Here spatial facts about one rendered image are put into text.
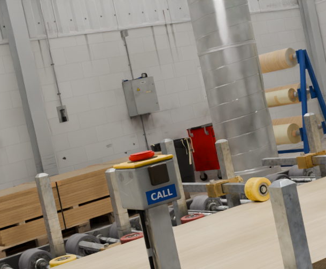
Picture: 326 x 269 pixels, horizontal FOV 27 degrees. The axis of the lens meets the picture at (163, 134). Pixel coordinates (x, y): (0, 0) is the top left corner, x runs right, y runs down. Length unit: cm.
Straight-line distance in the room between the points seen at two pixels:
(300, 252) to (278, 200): 10
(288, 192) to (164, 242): 26
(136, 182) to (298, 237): 34
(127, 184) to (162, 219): 7
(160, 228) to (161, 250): 3
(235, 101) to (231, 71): 24
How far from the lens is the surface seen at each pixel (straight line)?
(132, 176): 99
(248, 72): 533
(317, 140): 274
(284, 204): 117
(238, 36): 533
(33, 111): 864
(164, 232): 103
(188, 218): 221
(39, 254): 252
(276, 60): 859
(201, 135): 964
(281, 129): 842
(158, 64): 1006
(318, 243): 162
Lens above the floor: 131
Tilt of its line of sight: 3 degrees down
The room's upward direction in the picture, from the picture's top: 12 degrees counter-clockwise
